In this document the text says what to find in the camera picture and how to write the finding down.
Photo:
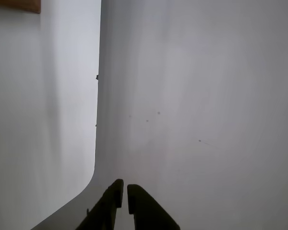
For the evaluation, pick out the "wooden chessboard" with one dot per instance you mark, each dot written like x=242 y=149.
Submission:
x=14 y=6

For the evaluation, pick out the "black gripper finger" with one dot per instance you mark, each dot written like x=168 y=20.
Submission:
x=148 y=213
x=103 y=213

